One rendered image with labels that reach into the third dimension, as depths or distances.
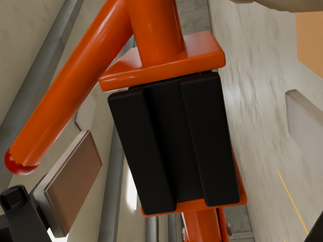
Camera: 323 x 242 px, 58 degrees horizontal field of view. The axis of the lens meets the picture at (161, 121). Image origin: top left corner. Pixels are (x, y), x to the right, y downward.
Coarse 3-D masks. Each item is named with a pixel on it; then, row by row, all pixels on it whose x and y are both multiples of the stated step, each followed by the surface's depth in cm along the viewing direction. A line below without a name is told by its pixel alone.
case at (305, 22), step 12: (300, 12) 32; (312, 12) 29; (300, 24) 33; (312, 24) 30; (300, 36) 34; (312, 36) 30; (300, 48) 35; (312, 48) 31; (300, 60) 35; (312, 60) 32
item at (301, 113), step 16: (288, 96) 17; (288, 112) 18; (304, 112) 15; (320, 112) 14; (288, 128) 19; (304, 128) 15; (320, 128) 13; (304, 144) 16; (320, 144) 13; (320, 160) 14; (320, 176) 14
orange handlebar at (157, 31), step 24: (144, 0) 13; (168, 0) 13; (144, 24) 13; (168, 24) 14; (144, 48) 14; (168, 48) 14; (192, 216) 17; (216, 216) 18; (192, 240) 19; (216, 240) 18
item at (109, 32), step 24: (120, 0) 15; (96, 24) 16; (120, 24) 15; (96, 48) 16; (120, 48) 17; (72, 72) 17; (96, 72) 17; (48, 96) 18; (72, 96) 17; (48, 120) 18; (24, 144) 19; (48, 144) 19; (24, 168) 20
